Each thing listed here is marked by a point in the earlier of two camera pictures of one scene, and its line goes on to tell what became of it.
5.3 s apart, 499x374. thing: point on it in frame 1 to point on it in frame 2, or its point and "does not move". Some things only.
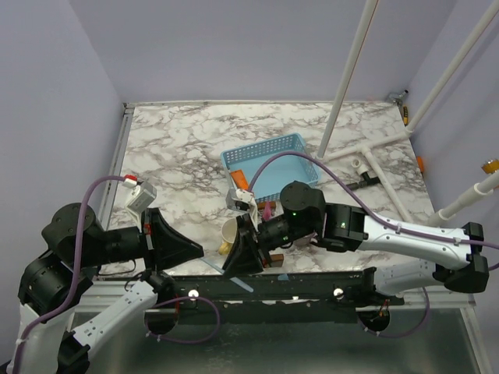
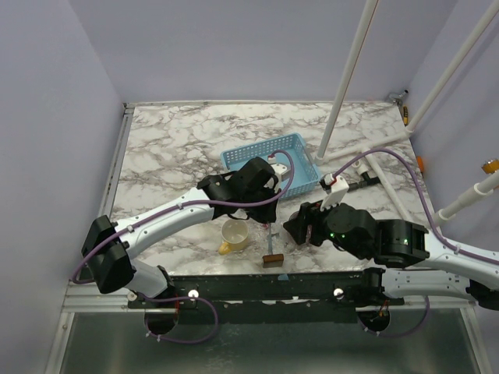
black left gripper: [170, 247] to [268, 216]
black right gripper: [244, 255] to [297, 226]
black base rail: [277, 298] does not move
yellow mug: [228, 233] does not move
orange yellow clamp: [491, 167] does not move
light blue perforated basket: [273, 174] does not move
